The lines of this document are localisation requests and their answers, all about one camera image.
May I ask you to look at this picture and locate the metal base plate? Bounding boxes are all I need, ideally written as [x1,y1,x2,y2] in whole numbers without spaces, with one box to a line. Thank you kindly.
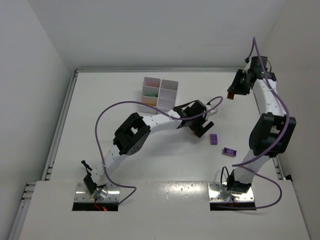
[207,182,255,204]
[74,182,120,204]

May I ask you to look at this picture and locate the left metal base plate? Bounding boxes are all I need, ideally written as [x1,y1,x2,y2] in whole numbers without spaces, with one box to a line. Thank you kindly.
[74,182,120,204]

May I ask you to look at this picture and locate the brown lego brick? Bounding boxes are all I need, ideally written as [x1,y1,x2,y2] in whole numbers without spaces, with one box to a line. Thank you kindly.
[227,91,235,100]

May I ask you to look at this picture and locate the purple long lego brick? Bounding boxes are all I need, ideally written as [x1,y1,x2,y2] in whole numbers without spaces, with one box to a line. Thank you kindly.
[222,147,237,158]

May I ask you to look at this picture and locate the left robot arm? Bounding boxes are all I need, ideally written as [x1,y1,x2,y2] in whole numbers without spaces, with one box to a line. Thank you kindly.
[83,100,217,195]

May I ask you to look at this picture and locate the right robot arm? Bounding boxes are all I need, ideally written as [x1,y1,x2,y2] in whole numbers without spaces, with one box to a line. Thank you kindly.
[226,56,297,194]

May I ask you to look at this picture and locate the purple square lego brick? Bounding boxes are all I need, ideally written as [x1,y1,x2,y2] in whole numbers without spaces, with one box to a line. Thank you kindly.
[209,133,218,146]

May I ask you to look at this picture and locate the yellow lego brick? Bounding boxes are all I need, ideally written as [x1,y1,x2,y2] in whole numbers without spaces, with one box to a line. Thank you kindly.
[143,101,157,106]

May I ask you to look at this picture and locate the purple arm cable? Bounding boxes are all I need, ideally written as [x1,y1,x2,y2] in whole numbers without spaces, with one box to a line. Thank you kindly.
[96,96,224,203]
[231,37,291,210]

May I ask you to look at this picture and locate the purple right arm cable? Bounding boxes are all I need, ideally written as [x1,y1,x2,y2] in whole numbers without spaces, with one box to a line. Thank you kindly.
[231,37,291,210]

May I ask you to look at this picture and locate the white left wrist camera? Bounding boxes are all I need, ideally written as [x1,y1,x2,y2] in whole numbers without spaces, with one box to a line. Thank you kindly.
[205,105,218,118]

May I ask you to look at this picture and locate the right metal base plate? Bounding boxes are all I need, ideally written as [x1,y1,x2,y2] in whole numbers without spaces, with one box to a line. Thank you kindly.
[207,182,255,204]

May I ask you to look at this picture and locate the white compartment container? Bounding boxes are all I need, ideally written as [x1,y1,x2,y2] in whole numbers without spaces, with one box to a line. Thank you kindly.
[140,77,179,112]

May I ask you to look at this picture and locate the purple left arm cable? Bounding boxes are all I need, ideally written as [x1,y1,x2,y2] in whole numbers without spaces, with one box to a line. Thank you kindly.
[96,96,224,203]

